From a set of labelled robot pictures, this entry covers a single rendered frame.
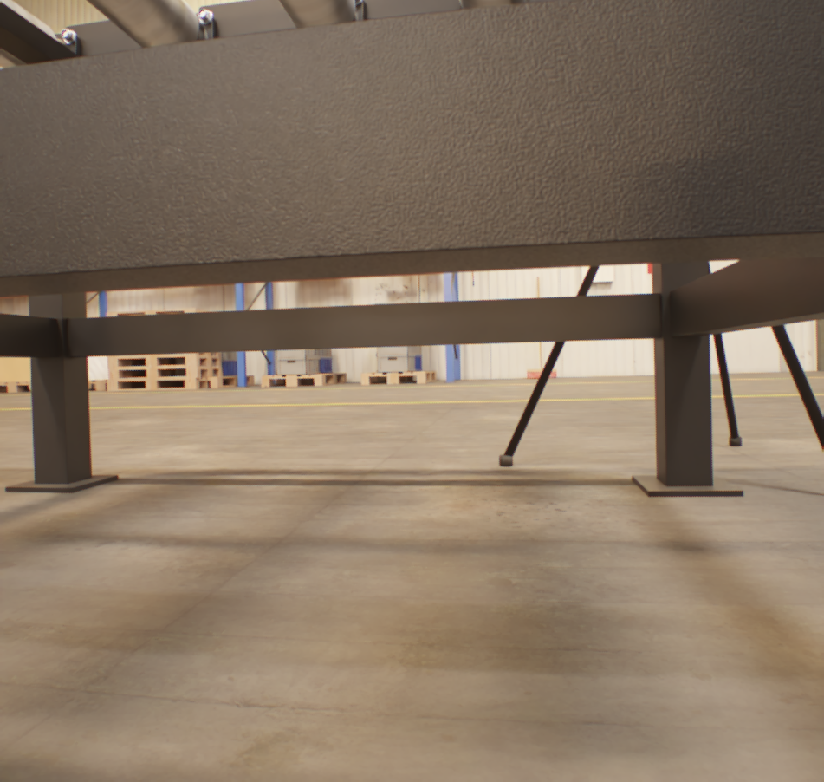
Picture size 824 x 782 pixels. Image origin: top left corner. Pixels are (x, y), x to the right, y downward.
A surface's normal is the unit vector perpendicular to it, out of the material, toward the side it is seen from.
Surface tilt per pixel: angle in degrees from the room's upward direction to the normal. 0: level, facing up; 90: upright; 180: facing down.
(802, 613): 0
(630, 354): 90
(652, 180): 90
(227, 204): 90
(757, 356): 90
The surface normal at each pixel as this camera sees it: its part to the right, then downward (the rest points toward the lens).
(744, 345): -0.15, 0.01
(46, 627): -0.03, -1.00
